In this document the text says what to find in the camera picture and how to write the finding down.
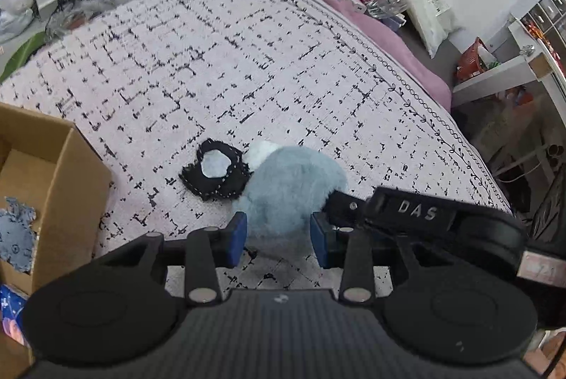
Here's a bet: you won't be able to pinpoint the black knitted pouch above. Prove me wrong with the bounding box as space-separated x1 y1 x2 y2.
179 138 250 201

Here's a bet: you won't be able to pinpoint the blue grey plush toy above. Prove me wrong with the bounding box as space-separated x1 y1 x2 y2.
233 146 347 242

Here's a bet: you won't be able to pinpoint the white soft ball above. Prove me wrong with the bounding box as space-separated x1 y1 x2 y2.
242 140 280 172

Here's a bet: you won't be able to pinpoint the blue felt bunny patch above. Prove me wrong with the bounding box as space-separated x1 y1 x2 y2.
0 197 37 274

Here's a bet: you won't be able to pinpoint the blue tissue pack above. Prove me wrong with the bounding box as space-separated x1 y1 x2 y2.
0 284 29 346

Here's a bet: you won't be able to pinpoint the white desk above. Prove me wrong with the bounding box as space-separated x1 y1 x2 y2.
453 13 565 118

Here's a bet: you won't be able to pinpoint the brown cardboard box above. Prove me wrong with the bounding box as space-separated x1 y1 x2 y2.
0 102 112 379

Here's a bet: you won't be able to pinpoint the white patterned bed blanket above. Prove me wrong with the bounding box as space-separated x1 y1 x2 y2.
0 0 514 296

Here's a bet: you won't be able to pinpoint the pink bed sheet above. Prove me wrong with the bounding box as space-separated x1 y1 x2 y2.
323 0 452 111

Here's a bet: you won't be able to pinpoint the small drawer organiser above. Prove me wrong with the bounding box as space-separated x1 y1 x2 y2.
510 0 565 42

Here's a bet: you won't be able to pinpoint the white fluffy pillow bag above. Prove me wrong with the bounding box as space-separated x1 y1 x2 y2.
405 0 461 59

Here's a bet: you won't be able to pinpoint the grey white plastic bags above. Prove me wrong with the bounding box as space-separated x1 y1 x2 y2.
0 0 35 44

